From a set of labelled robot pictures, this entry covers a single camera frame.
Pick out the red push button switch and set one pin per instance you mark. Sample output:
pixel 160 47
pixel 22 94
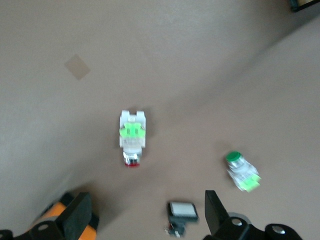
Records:
pixel 132 135

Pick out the brown tape patch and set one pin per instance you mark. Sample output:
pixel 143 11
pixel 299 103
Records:
pixel 77 67

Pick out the green push button switch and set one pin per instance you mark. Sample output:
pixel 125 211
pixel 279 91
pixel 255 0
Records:
pixel 241 172

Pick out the orange button enclosure box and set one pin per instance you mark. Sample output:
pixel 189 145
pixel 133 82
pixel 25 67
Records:
pixel 50 212

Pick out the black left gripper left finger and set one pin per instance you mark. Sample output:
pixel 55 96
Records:
pixel 75 217

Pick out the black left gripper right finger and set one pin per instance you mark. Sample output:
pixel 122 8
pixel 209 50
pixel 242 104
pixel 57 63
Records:
pixel 215 215

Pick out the black square white-faced button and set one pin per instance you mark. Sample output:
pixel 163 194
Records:
pixel 182 210

